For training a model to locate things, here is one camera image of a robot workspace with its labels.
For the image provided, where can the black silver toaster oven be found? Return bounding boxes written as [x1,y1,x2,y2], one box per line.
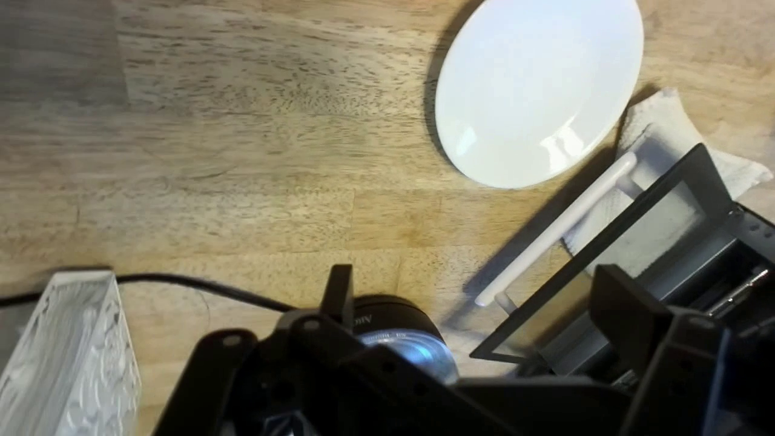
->
[463,142,775,393]

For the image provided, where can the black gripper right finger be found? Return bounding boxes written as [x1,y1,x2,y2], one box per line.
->
[589,262,775,436]

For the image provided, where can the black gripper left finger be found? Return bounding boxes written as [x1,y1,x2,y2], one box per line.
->
[154,262,504,436]

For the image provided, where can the black kettle power cord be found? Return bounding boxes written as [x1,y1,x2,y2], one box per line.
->
[0,271,297,314]

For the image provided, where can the white rectangular foam block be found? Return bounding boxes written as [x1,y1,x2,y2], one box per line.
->
[0,269,146,436]

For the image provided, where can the white round plate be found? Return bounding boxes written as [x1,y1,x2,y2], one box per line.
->
[431,0,647,194]

